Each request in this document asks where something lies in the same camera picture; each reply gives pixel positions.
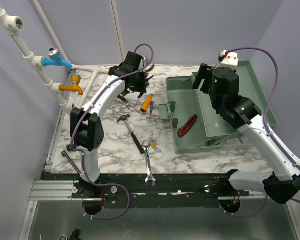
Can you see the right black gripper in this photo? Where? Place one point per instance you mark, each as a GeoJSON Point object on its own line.
{"type": "Point", "coordinates": [205, 72]}

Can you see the red black utility knife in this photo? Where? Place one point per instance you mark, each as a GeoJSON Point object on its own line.
{"type": "Point", "coordinates": [187, 126]}

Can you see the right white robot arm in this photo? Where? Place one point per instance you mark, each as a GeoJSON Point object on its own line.
{"type": "Point", "coordinates": [283, 182]}

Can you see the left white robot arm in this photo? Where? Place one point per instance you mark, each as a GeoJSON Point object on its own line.
{"type": "Point", "coordinates": [86, 128]}

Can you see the orange black long-nose pliers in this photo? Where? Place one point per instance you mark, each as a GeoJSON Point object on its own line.
{"type": "Point", "coordinates": [150, 69]}

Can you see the small red blue screwdriver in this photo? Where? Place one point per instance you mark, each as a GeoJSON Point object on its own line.
{"type": "Point", "coordinates": [151, 107]}

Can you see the orange plastic tap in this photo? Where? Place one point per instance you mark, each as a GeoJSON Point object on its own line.
{"type": "Point", "coordinates": [74, 87]}

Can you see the silver open-end wrench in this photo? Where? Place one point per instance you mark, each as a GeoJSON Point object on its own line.
{"type": "Point", "coordinates": [149, 177]}

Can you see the yellow hex key set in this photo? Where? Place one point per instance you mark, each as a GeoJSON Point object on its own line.
{"type": "Point", "coordinates": [154, 145]}

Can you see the blue plastic tap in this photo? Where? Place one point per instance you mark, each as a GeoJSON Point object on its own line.
{"type": "Point", "coordinates": [55, 59]}

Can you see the silver socket bar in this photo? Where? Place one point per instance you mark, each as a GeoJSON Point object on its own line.
{"type": "Point", "coordinates": [66, 155]}

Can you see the white pvc pipe assembly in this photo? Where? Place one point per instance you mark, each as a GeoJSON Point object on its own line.
{"type": "Point", "coordinates": [13, 25]}

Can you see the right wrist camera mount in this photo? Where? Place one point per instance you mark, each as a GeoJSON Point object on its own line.
{"type": "Point", "coordinates": [228, 60]}

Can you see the yellow handle tool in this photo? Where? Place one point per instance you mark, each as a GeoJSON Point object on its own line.
{"type": "Point", "coordinates": [146, 103]}

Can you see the claw hammer black handle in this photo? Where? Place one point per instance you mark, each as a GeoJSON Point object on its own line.
{"type": "Point", "coordinates": [124, 118]}

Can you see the green handle screwdriver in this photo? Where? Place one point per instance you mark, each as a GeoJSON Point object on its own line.
{"type": "Point", "coordinates": [71, 147]}

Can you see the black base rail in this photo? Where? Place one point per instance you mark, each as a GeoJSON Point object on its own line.
{"type": "Point", "coordinates": [116, 191]}

